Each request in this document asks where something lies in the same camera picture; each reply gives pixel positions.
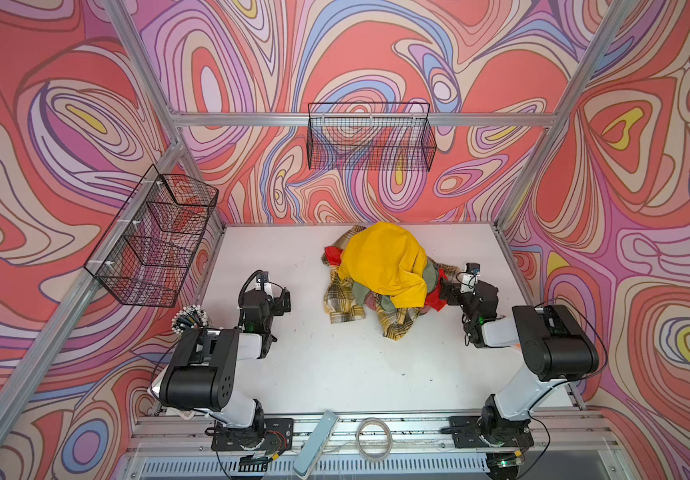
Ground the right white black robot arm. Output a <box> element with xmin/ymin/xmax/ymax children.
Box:
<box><xmin>439</xmin><ymin>280</ymin><xmax>600</xmax><ymax>448</ymax></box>

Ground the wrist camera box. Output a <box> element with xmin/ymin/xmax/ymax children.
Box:
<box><xmin>461</xmin><ymin>262</ymin><xmax>480</xmax><ymax>292</ymax></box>
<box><xmin>258</xmin><ymin>270</ymin><xmax>275</xmax><ymax>297</ymax></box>

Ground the left wall wire basket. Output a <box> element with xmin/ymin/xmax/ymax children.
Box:
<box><xmin>84</xmin><ymin>166</ymin><xmax>219</xmax><ymax>307</ymax></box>

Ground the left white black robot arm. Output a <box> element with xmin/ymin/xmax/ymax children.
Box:
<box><xmin>151</xmin><ymin>287</ymin><xmax>291</xmax><ymax>430</ymax></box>

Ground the grey green cloth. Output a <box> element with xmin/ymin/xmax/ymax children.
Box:
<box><xmin>351</xmin><ymin>260</ymin><xmax>439</xmax><ymax>313</ymax></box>

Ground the wall wire basket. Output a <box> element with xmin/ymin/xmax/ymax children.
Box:
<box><xmin>306</xmin><ymin>101</ymin><xmax>437</xmax><ymax>172</ymax></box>
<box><xmin>84</xmin><ymin>166</ymin><xmax>219</xmax><ymax>307</ymax></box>

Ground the back wall wire basket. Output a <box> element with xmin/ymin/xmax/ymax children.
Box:
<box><xmin>306</xmin><ymin>101</ymin><xmax>437</xmax><ymax>172</ymax></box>

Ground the plain yellow cloth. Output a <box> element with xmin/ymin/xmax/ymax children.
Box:
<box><xmin>338</xmin><ymin>222</ymin><xmax>428</xmax><ymax>309</ymax></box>

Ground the aluminium frame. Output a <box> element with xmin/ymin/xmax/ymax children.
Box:
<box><xmin>0</xmin><ymin>1</ymin><xmax>629</xmax><ymax>478</ymax></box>

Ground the yellow grey plaid cloth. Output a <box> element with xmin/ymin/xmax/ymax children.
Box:
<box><xmin>321</xmin><ymin>225</ymin><xmax>461</xmax><ymax>341</ymax></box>

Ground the coiled white cable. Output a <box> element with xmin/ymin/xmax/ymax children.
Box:
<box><xmin>355</xmin><ymin>417</ymin><xmax>394</xmax><ymax>462</ymax></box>

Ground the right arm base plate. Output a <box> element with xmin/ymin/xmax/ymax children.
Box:
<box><xmin>440</xmin><ymin>416</ymin><xmax>534</xmax><ymax>450</ymax></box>

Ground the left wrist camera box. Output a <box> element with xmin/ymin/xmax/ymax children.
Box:
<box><xmin>258</xmin><ymin>270</ymin><xmax>275</xmax><ymax>297</ymax></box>

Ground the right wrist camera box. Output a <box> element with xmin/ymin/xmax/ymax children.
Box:
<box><xmin>461</xmin><ymin>262</ymin><xmax>480</xmax><ymax>292</ymax></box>

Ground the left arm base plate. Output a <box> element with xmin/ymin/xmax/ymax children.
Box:
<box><xmin>205</xmin><ymin>417</ymin><xmax>295</xmax><ymax>454</ymax></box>

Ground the white power strip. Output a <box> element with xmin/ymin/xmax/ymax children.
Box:
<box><xmin>292</xmin><ymin>410</ymin><xmax>339</xmax><ymax>479</ymax></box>

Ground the cup of pens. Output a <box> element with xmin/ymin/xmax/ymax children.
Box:
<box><xmin>171</xmin><ymin>305</ymin><xmax>210</xmax><ymax>335</ymax></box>

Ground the bright red cloth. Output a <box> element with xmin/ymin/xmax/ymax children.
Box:
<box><xmin>322</xmin><ymin>246</ymin><xmax>457</xmax><ymax>317</ymax></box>

